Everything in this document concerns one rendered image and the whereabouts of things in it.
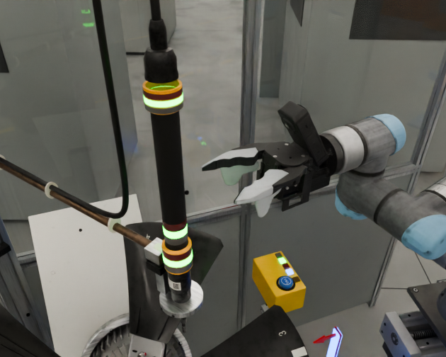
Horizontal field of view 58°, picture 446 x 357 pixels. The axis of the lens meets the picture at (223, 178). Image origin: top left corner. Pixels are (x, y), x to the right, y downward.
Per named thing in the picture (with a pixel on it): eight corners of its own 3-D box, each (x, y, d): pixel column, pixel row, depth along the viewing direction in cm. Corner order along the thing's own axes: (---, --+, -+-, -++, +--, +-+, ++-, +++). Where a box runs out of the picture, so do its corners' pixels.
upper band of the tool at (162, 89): (137, 110, 45) (134, 86, 44) (163, 98, 48) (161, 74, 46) (166, 120, 43) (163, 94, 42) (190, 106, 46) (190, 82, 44)
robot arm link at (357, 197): (366, 238, 72) (380, 188, 66) (323, 205, 80) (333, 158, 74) (396, 223, 75) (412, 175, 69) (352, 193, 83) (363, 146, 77)
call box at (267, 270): (250, 280, 130) (252, 257, 124) (278, 272, 133) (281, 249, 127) (272, 320, 118) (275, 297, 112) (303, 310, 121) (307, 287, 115)
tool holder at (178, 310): (141, 299, 65) (134, 256, 59) (170, 271, 70) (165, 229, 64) (184, 326, 61) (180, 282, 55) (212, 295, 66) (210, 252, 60)
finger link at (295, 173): (282, 198, 54) (312, 171, 60) (282, 189, 53) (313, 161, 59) (253, 186, 57) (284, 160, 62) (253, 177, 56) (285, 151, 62)
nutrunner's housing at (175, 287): (166, 312, 66) (128, 20, 40) (180, 296, 68) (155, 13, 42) (184, 324, 64) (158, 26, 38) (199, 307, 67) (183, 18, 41)
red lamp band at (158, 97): (134, 94, 44) (134, 88, 44) (161, 82, 47) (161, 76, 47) (164, 103, 42) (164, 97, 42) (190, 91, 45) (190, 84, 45)
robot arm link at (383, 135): (402, 163, 72) (415, 120, 67) (359, 180, 68) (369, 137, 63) (369, 144, 78) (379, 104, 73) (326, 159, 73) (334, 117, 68)
